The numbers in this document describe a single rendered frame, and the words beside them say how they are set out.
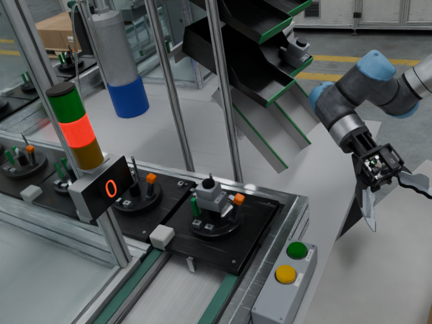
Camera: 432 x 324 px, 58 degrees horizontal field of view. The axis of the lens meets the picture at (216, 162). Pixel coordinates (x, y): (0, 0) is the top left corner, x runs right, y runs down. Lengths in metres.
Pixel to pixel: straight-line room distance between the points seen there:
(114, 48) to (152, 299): 1.08
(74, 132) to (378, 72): 0.63
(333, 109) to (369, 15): 3.99
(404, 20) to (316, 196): 3.79
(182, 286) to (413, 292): 0.51
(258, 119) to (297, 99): 0.20
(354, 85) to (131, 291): 0.67
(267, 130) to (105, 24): 0.85
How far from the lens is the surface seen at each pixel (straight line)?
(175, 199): 1.09
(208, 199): 0.92
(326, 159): 1.35
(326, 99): 0.95
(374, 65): 0.92
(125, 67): 1.74
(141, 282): 0.96
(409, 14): 4.83
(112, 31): 1.69
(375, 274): 1.02
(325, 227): 1.11
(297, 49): 1.13
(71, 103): 0.70
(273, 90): 1.04
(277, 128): 1.14
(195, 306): 0.91
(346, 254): 1.05
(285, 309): 0.83
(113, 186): 0.80
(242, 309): 0.84
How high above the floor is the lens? 1.65
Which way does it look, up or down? 35 degrees down
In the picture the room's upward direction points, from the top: 11 degrees counter-clockwise
